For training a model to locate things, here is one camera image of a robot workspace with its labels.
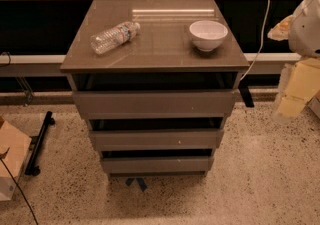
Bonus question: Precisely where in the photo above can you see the grey middle drawer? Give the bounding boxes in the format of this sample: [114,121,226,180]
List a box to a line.
[89,129,224,151]

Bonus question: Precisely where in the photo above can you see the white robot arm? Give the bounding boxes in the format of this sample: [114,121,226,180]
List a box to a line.
[267,0,320,123]

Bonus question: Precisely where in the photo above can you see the white ceramic bowl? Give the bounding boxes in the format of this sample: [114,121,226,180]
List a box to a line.
[189,20,228,52]

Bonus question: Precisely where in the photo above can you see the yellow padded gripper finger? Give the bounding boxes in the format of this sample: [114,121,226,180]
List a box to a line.
[267,15,292,41]
[272,58,320,124]

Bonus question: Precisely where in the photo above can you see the grey drawer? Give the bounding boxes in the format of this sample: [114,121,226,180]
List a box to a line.
[73,91,235,119]
[101,157,214,174]
[89,129,224,151]

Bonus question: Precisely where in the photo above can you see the white cable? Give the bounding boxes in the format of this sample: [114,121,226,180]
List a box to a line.
[239,0,271,82]

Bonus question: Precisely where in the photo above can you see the grey drawer cabinet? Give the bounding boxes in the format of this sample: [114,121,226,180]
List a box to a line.
[61,0,249,177]

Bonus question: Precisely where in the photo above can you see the clear plastic water bottle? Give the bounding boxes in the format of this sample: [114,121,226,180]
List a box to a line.
[90,21,140,55]

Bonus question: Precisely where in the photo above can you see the grey bottom drawer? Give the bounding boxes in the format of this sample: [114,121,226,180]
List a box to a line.
[101,157,214,174]

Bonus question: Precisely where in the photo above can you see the black cable on floor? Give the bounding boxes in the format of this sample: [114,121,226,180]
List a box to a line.
[0,158,40,225]

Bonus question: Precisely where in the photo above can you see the cardboard box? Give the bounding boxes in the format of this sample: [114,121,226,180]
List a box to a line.
[0,118,31,201]

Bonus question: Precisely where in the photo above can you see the grey top drawer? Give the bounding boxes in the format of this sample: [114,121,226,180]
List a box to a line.
[73,91,235,119]

